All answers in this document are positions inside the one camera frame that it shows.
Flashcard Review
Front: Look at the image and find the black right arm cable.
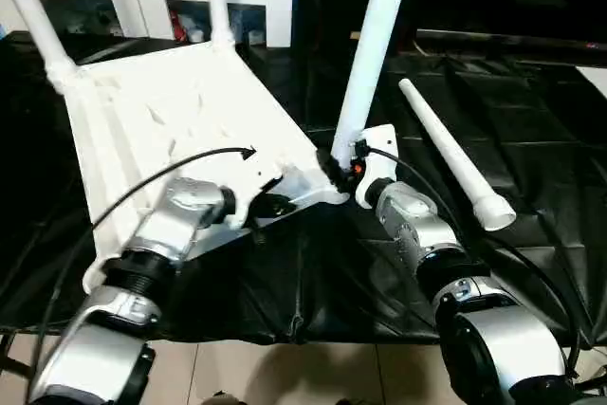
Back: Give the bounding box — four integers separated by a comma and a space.
364, 146, 582, 377

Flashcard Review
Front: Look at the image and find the white plastic table top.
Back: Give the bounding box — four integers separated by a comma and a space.
46, 39, 350, 295

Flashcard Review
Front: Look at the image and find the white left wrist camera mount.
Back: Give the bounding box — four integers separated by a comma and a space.
226, 157, 285, 230

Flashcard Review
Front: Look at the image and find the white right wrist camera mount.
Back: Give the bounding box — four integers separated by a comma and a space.
353, 123, 402, 210

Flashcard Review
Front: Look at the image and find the black folding stand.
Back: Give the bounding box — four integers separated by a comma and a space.
0, 328, 32, 380

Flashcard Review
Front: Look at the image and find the flat white board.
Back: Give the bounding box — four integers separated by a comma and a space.
576, 65, 607, 98

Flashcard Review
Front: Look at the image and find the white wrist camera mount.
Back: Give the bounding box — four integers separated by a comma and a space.
353, 123, 402, 210
226, 157, 285, 230

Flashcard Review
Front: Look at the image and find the black glossy mat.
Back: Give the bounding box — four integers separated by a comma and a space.
0, 29, 607, 347

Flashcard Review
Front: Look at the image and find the black floor rod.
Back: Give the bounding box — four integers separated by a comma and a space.
572, 367, 607, 392

